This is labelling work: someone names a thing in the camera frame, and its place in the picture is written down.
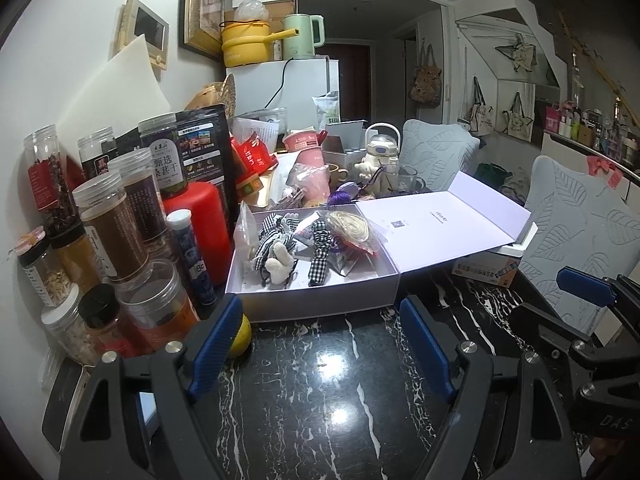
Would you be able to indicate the beige wall intercom panel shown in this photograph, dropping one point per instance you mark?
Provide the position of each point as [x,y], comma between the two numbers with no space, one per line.
[145,27]

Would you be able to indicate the clear plastic bag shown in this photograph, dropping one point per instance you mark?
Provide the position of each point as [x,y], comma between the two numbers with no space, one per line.
[248,230]

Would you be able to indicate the grey open box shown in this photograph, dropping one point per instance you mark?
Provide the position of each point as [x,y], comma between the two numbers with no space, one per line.
[347,137]

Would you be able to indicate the small black-lid spice jar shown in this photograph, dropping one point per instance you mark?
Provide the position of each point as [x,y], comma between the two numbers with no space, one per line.
[102,317]

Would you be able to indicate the jar of brown powder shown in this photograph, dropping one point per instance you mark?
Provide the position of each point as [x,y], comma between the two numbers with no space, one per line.
[110,230]

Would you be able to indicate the jar of red dried berries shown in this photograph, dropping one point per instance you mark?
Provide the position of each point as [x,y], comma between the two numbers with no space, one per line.
[47,180]

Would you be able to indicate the gingham dress plush doll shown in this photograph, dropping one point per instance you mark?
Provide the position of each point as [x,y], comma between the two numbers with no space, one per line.
[275,255]

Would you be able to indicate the yellow lemon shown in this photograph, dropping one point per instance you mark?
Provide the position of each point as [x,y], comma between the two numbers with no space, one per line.
[241,335]

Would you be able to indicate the green bag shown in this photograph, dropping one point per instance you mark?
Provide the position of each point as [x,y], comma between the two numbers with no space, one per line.
[492,172]

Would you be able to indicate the yellow pot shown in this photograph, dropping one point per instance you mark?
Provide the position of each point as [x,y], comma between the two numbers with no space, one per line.
[245,45]

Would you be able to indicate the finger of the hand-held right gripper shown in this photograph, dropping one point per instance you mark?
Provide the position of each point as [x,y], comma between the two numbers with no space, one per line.
[550,332]
[585,285]

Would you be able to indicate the cardboard box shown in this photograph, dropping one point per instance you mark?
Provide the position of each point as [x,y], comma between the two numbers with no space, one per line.
[280,2]

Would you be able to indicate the dark wooden door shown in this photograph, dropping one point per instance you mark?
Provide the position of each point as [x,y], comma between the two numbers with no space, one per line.
[352,80]

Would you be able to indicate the black-lid jar of orange powder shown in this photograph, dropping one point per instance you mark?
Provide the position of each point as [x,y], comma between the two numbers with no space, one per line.
[75,260]

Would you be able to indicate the black printed pouch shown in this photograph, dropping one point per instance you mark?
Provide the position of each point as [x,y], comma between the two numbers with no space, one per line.
[205,150]

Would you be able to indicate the green electric kettle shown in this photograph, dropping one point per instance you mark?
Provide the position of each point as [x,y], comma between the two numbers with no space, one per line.
[300,37]

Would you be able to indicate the white flat box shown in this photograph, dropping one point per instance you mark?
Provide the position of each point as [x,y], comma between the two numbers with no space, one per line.
[517,240]

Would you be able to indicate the brown hanging bag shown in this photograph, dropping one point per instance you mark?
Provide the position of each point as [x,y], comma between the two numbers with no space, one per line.
[426,85]

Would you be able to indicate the black white gingham bow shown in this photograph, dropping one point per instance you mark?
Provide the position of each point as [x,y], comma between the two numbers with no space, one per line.
[320,250]

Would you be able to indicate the red envelope packet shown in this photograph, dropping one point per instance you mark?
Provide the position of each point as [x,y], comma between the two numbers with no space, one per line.
[252,157]

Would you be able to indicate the small green red box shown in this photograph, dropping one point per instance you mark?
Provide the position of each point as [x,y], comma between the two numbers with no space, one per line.
[252,187]

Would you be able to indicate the gold framed picture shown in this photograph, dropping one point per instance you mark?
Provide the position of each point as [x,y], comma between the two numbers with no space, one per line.
[202,5]

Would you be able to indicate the silver foil packet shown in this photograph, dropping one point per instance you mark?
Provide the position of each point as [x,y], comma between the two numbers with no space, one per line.
[310,227]

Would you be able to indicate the black-lid jar with green label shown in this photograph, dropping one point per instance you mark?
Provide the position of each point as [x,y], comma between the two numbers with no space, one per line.
[165,160]

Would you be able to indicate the white printed paper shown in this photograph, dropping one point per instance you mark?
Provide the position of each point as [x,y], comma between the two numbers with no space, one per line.
[262,132]

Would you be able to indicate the lavender gift box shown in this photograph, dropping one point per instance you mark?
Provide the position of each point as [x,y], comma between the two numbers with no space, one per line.
[440,230]

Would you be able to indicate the green white pouch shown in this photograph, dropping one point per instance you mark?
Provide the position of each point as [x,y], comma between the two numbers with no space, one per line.
[327,109]

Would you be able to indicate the brown mug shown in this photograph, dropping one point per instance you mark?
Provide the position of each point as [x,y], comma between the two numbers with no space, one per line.
[339,175]

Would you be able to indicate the large light blue covered chair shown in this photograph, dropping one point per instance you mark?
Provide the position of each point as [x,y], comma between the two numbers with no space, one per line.
[575,230]

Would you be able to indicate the pink bow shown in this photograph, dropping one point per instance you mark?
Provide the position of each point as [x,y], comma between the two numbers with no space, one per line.
[602,169]

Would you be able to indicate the pink-lid small jar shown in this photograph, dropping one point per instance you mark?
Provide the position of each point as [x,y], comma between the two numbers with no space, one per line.
[40,272]

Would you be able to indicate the cream tote bag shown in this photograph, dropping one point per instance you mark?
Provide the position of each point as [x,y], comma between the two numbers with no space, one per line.
[519,122]
[481,115]

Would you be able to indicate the tall jar with dark label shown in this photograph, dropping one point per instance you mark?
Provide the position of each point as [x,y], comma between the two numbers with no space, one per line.
[147,205]

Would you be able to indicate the purple ribbon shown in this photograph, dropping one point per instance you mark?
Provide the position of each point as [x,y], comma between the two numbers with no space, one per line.
[342,194]

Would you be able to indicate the wide jar with orange label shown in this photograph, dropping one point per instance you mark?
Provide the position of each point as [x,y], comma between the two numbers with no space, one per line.
[157,310]

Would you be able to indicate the small light blue covered chair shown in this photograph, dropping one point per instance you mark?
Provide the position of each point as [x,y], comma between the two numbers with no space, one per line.
[440,152]

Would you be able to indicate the blue tablet tube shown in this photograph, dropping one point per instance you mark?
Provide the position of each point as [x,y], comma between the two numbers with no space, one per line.
[192,260]

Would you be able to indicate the jar of white pieces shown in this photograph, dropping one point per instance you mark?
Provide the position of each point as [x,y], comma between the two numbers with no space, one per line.
[67,330]

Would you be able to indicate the white foam board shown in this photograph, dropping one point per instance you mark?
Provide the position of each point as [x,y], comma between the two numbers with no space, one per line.
[120,95]

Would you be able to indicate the row of bottles and boxes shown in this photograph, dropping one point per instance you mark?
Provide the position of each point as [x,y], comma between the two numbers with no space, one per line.
[595,130]

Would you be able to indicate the pink bag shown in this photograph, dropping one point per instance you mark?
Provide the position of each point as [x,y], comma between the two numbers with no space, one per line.
[310,185]

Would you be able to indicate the clear plastic wrap bundle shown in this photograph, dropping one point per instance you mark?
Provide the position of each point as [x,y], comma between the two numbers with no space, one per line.
[250,10]

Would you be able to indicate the purple packet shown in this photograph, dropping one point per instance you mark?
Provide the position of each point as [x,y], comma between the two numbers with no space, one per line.
[350,262]

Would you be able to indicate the white mini fridge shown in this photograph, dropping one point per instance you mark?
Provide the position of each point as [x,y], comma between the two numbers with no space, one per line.
[305,85]

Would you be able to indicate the clear glass mug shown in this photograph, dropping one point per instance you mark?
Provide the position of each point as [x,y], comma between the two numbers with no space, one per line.
[402,180]

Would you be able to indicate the clear-lid jar of dark contents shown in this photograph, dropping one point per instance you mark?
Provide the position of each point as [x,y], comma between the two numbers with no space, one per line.
[97,152]

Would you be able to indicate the woven basket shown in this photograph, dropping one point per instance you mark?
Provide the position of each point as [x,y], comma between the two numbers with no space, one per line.
[220,97]

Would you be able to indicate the silver smartphone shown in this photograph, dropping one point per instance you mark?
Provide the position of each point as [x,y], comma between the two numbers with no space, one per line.
[62,405]

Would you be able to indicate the clear water kettle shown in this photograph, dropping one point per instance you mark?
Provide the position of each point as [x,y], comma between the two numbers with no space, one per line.
[377,152]

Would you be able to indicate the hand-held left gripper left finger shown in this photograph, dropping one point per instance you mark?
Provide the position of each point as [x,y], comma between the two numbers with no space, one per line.
[215,345]

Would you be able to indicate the star shaped hanging bag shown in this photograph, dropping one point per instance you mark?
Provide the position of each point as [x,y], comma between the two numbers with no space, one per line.
[520,55]

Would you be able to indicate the red plastic canister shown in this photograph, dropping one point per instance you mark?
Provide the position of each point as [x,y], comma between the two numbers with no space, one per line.
[200,230]

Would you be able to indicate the pink paper cup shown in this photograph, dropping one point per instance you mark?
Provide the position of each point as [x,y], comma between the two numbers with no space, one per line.
[302,145]

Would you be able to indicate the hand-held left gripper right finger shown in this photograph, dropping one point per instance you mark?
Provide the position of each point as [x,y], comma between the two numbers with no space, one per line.
[427,350]

